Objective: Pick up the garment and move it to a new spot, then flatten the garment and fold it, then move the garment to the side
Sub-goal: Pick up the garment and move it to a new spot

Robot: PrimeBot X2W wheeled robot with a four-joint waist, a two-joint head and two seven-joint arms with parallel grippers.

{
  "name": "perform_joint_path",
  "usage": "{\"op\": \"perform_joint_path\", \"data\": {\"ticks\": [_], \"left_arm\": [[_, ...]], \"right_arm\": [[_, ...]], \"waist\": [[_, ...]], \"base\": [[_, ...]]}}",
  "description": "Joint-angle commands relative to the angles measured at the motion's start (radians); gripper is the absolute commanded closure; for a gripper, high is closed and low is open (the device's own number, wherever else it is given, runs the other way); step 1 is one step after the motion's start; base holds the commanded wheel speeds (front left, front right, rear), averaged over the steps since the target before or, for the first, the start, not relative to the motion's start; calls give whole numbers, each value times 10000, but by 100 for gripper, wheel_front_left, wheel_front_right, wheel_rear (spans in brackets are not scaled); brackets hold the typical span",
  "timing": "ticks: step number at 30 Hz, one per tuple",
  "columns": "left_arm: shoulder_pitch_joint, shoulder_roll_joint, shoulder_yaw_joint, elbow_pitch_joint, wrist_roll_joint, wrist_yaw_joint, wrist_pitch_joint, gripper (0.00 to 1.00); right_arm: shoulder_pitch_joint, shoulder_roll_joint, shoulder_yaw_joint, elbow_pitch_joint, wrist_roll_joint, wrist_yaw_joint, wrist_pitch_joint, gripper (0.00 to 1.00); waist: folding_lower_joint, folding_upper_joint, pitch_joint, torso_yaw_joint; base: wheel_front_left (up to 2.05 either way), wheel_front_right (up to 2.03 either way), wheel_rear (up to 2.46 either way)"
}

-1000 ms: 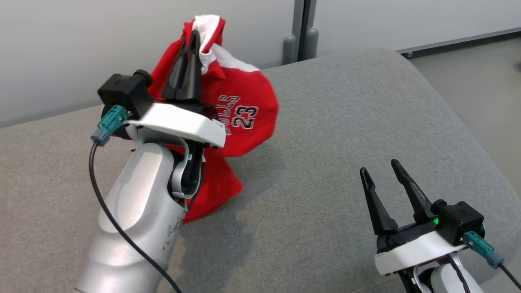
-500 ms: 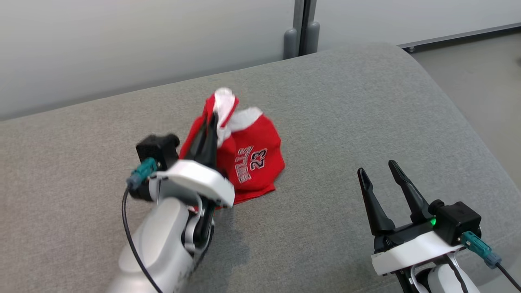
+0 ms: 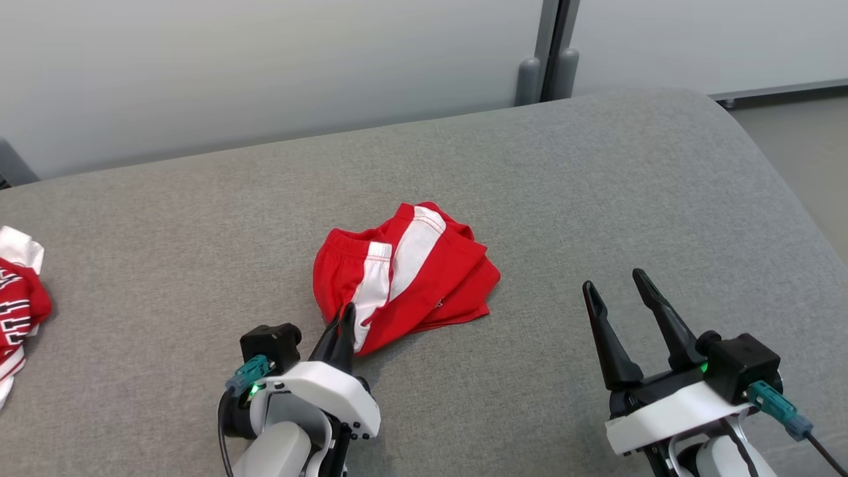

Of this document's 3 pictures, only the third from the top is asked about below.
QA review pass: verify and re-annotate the right arm cable teal plug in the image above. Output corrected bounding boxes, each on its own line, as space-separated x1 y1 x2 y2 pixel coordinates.
747 381 848 474

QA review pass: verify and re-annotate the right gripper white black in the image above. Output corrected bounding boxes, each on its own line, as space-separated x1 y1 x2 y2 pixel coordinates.
583 268 753 458

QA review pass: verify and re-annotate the red white jersey shirt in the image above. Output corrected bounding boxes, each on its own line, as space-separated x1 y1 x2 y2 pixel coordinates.
0 225 52 408

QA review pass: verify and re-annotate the grey partition post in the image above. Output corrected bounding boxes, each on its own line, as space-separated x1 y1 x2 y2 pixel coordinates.
515 0 560 107
0 136 40 189
543 0 582 101

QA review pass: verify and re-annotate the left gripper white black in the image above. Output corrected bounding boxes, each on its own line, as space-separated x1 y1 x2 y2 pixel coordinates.
248 303 382 477

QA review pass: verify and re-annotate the red shorts white side stripe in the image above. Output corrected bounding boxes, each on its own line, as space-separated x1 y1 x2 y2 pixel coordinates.
313 201 502 357

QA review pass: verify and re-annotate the grey partition base rail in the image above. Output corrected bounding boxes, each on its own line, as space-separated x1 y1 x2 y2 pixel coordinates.
709 79 848 108

